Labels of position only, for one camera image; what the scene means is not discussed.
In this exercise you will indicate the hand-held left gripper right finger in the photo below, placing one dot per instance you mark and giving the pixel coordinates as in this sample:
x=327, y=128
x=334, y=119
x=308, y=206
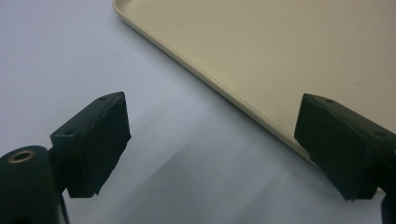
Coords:
x=339, y=146

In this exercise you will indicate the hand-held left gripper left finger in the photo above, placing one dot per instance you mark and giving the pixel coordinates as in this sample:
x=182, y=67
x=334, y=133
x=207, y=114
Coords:
x=93, y=146

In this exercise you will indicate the beige rectangular tray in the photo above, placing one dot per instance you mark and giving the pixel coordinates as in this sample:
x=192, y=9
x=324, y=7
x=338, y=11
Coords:
x=280, y=56

